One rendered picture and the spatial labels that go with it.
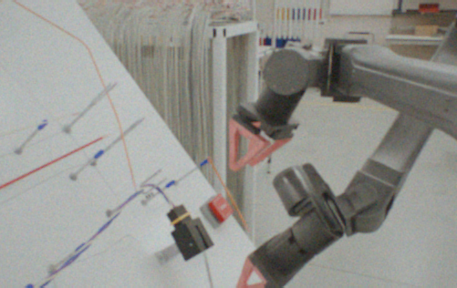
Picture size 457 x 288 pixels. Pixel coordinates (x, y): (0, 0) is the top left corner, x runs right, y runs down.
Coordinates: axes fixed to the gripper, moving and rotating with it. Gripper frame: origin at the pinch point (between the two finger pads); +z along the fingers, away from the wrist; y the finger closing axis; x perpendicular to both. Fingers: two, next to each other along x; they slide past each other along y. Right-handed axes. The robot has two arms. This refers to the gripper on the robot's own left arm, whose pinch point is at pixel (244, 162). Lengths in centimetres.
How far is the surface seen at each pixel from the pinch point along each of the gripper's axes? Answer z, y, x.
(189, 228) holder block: 14.5, 2.0, -2.1
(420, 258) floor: 80, -231, 41
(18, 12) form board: 1, 6, -53
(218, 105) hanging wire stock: 14, -56, -38
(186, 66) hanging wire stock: 7, -49, -49
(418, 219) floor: 76, -284, 27
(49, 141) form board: 12.8, 12.4, -27.1
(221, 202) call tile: 18.4, -18.3, -7.2
